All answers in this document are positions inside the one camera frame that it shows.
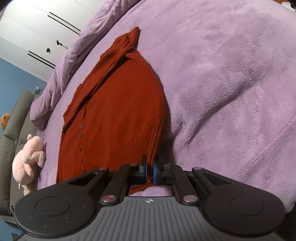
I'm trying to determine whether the purple rumpled duvet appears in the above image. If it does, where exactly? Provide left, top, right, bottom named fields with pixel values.
left=30, top=0, right=138, bottom=131

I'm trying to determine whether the grey sofa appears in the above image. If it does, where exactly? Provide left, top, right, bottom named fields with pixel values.
left=0, top=89, right=38, bottom=224

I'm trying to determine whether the purple bed sheet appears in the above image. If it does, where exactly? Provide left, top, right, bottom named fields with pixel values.
left=37, top=1, right=295, bottom=212

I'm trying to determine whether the pink plush pig toy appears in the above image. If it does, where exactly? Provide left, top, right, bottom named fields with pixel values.
left=12, top=134, right=46, bottom=196

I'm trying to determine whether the white wardrobe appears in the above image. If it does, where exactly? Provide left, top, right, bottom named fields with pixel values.
left=1, top=0, right=105, bottom=81

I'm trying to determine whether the orange plush toy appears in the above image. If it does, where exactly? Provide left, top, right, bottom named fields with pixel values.
left=1, top=113, right=11, bottom=130

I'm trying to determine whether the red knit cardigan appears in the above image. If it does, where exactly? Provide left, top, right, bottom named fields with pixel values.
left=57, top=27, right=167, bottom=182

